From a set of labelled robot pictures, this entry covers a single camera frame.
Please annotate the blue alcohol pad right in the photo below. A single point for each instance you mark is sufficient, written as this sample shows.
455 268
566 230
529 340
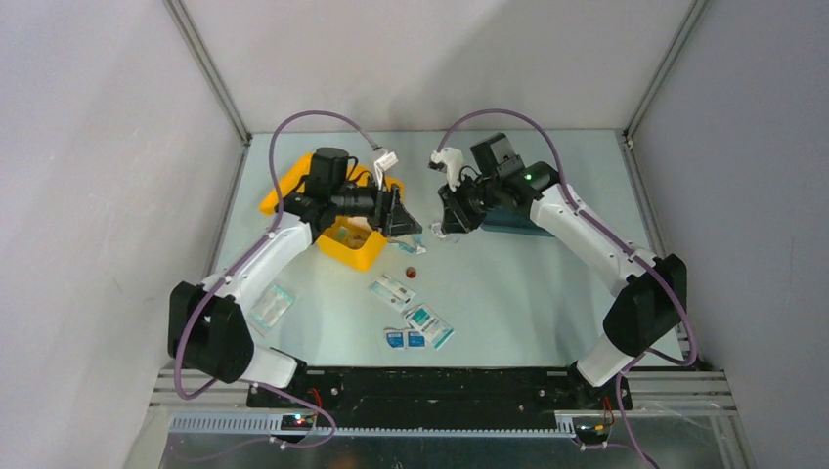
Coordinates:
415 340

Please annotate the teal tube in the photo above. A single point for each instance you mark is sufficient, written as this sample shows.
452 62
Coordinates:
412 249
419 245

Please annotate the teal tube upper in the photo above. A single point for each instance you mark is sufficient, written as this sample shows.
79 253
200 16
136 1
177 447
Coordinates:
419 245

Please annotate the teal tube lower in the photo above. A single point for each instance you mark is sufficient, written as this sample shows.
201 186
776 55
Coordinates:
412 249

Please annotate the medical gauze dressing packet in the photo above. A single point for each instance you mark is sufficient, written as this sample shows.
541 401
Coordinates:
435 331

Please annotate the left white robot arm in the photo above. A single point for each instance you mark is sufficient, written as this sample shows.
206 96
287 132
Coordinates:
209 327

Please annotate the blue alcohol pad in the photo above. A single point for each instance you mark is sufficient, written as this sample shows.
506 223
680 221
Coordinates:
395 338
415 340

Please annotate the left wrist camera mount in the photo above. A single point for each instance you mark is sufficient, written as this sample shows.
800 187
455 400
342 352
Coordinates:
382 160

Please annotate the blue alcohol pad left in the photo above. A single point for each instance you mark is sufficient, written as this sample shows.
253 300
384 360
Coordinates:
395 338

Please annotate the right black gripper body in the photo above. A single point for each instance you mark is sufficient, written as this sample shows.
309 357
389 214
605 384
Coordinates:
481 193

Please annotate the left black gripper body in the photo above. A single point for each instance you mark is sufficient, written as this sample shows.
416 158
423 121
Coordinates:
363 200

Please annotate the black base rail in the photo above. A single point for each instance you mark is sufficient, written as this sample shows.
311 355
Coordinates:
452 398

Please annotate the dark teal divided tray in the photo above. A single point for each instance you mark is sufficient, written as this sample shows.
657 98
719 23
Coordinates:
504 221

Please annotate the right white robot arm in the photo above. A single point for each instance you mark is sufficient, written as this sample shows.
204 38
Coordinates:
648 291

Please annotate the clear teal sterile pouch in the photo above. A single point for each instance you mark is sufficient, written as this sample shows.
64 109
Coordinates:
267 310

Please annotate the cotton swabs bag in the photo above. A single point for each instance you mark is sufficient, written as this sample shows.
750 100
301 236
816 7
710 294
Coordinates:
352 237

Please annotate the white teal striped packet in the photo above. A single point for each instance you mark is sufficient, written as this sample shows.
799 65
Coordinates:
392 292

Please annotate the yellow medicine kit box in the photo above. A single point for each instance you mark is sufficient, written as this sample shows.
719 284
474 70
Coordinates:
309 190

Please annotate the tape roll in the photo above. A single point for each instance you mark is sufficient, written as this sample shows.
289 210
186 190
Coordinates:
437 229

